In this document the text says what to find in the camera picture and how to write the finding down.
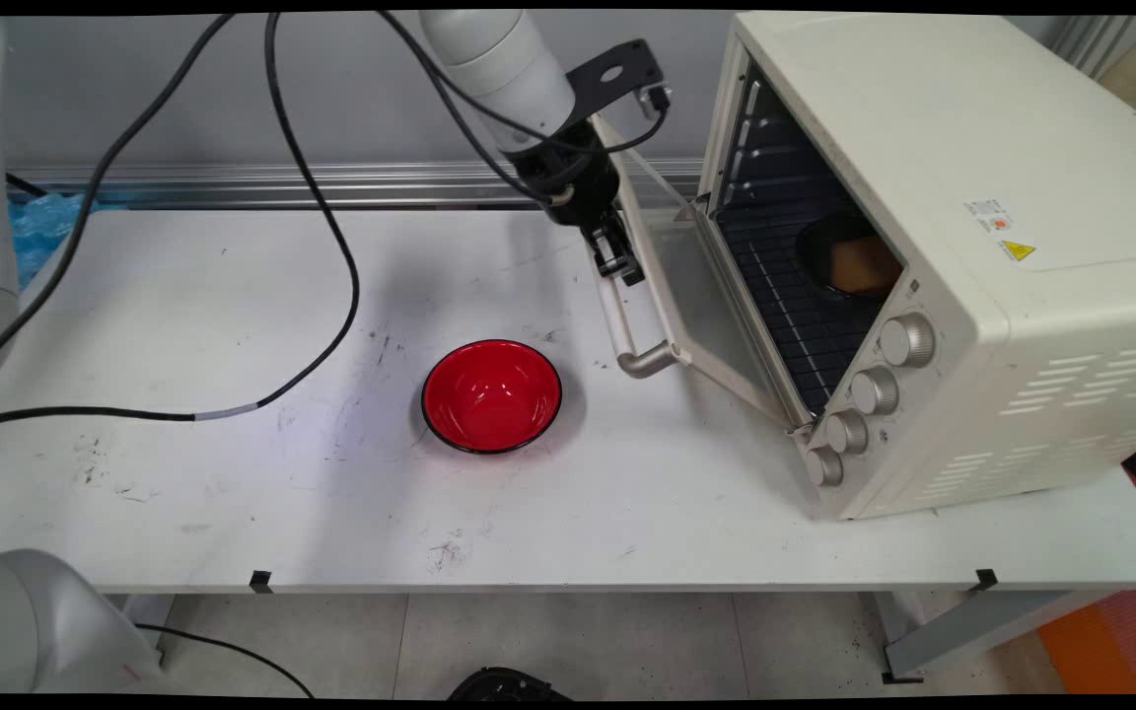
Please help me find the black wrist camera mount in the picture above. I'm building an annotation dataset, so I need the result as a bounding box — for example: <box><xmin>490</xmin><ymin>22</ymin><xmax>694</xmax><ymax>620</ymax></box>
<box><xmin>566</xmin><ymin>39</ymin><xmax>673</xmax><ymax>121</ymax></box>

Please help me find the long black cable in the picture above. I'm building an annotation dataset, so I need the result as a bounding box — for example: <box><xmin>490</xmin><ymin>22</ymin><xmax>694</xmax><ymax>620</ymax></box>
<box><xmin>0</xmin><ymin>12</ymin><xmax>239</xmax><ymax>410</ymax></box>

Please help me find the cream toaster oven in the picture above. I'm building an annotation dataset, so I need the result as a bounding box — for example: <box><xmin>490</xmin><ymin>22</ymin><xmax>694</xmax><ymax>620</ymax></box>
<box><xmin>698</xmin><ymin>12</ymin><xmax>1136</xmax><ymax>522</ymax></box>

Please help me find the brown bread slice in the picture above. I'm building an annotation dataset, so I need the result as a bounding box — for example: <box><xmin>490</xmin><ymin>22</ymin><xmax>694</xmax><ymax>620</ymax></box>
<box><xmin>829</xmin><ymin>237</ymin><xmax>904</xmax><ymax>295</ymax></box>

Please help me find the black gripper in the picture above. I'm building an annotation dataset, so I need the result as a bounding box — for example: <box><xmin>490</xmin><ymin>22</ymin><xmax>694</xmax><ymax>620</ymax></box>
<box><xmin>514</xmin><ymin>136</ymin><xmax>649</xmax><ymax>289</ymax></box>

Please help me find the silver oven knob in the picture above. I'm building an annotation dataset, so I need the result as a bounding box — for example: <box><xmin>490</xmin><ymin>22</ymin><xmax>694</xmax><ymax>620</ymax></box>
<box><xmin>805</xmin><ymin>446</ymin><xmax>845</xmax><ymax>488</ymax></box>
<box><xmin>881</xmin><ymin>314</ymin><xmax>939</xmax><ymax>370</ymax></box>
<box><xmin>826</xmin><ymin>410</ymin><xmax>871</xmax><ymax>456</ymax></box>
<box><xmin>851</xmin><ymin>367</ymin><xmax>902</xmax><ymax>417</ymax></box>

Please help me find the black round floor object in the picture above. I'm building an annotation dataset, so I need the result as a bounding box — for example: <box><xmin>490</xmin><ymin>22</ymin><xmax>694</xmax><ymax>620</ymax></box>
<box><xmin>447</xmin><ymin>667</ymin><xmax>574</xmax><ymax>701</ymax></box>

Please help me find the grey table leg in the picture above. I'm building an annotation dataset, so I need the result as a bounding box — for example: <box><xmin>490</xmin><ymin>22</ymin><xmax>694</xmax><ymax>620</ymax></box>
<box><xmin>874</xmin><ymin>590</ymin><xmax>1111</xmax><ymax>683</ymax></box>

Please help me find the blue bubble wrap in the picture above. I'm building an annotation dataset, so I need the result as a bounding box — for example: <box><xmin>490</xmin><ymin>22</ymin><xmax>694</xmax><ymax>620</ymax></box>
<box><xmin>8</xmin><ymin>192</ymin><xmax>101</xmax><ymax>292</ymax></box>

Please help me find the orange floor panel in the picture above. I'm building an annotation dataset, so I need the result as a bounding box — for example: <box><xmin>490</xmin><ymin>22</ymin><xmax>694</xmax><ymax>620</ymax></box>
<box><xmin>1036</xmin><ymin>603</ymin><xmax>1136</xmax><ymax>696</ymax></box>

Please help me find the wire oven rack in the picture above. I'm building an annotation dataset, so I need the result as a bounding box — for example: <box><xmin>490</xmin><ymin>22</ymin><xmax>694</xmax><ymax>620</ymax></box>
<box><xmin>716</xmin><ymin>177</ymin><xmax>889</xmax><ymax>415</ymax></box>

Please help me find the oven glass door with handle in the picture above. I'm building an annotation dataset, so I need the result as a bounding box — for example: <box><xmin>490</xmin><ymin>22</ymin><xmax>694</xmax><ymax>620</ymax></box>
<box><xmin>588</xmin><ymin>111</ymin><xmax>816</xmax><ymax>432</ymax></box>

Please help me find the red bowl with black rim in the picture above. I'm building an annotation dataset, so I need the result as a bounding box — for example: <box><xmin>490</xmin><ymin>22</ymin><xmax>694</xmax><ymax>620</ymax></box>
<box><xmin>420</xmin><ymin>339</ymin><xmax>565</xmax><ymax>456</ymax></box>

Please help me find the black cable with white tape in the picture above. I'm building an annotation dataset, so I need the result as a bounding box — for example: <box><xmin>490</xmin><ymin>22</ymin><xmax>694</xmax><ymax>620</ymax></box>
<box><xmin>0</xmin><ymin>12</ymin><xmax>362</xmax><ymax>432</ymax></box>

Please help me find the bread on black plate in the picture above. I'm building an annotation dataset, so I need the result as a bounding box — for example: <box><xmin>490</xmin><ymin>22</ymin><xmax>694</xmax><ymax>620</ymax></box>
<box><xmin>797</xmin><ymin>210</ymin><xmax>906</xmax><ymax>302</ymax></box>

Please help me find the white oven label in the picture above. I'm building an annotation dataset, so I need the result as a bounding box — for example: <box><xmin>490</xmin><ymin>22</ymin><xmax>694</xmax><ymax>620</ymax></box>
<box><xmin>962</xmin><ymin>197</ymin><xmax>1018</xmax><ymax>235</ymax></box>

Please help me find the black floor cable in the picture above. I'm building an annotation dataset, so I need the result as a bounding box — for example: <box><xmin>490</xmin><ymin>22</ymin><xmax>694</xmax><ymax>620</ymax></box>
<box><xmin>132</xmin><ymin>621</ymin><xmax>315</xmax><ymax>699</ymax></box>

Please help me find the aluminium rail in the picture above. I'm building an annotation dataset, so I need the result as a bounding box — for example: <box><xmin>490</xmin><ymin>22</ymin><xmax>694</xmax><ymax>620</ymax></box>
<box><xmin>6</xmin><ymin>158</ymin><xmax>705</xmax><ymax>211</ymax></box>

